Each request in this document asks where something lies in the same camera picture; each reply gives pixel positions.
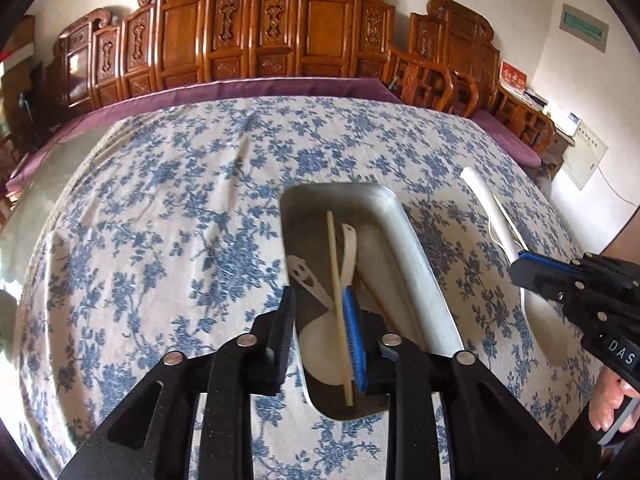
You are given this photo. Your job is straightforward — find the blue floral tablecloth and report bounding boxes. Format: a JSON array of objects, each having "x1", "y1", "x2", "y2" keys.
[{"x1": 15, "y1": 96, "x2": 600, "y2": 479}]

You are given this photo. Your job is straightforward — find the person's right hand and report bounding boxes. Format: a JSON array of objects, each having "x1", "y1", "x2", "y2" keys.
[{"x1": 588, "y1": 366, "x2": 639, "y2": 431}]

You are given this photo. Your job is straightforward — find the carved wooden bench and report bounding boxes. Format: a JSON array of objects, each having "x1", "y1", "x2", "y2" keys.
[{"x1": 44, "y1": 0, "x2": 395, "y2": 115}]

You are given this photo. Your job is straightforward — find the red calendar card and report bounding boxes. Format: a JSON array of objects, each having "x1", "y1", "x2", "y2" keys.
[{"x1": 499, "y1": 60, "x2": 527, "y2": 93}]

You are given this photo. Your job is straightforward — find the white wall paper sheet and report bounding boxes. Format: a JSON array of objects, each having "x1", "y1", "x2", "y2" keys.
[{"x1": 562, "y1": 122, "x2": 608, "y2": 190}]

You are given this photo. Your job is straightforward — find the purple armchair cushion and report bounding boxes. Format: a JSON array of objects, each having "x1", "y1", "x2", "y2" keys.
[{"x1": 472, "y1": 110, "x2": 541, "y2": 168}]

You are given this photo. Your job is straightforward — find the green wall sign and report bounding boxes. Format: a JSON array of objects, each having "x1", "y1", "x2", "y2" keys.
[{"x1": 559, "y1": 3, "x2": 610, "y2": 53}]

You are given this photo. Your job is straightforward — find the grey metal rectangular tray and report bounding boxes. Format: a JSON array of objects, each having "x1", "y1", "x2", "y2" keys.
[{"x1": 280, "y1": 183, "x2": 464, "y2": 422}]

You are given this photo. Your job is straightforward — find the carved wooden armchair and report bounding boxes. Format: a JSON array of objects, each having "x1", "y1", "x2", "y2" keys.
[{"x1": 382, "y1": 0, "x2": 555, "y2": 158}]

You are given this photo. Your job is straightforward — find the purple bench cushion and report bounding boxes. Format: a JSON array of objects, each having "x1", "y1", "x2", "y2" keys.
[{"x1": 4, "y1": 76, "x2": 405, "y2": 194}]

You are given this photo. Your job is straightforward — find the large white plastic spoon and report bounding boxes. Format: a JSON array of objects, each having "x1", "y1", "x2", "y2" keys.
[{"x1": 460, "y1": 167, "x2": 572, "y2": 366}]

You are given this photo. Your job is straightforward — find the wooden chopstick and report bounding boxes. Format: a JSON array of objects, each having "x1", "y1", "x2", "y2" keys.
[{"x1": 326, "y1": 210, "x2": 354, "y2": 408}]

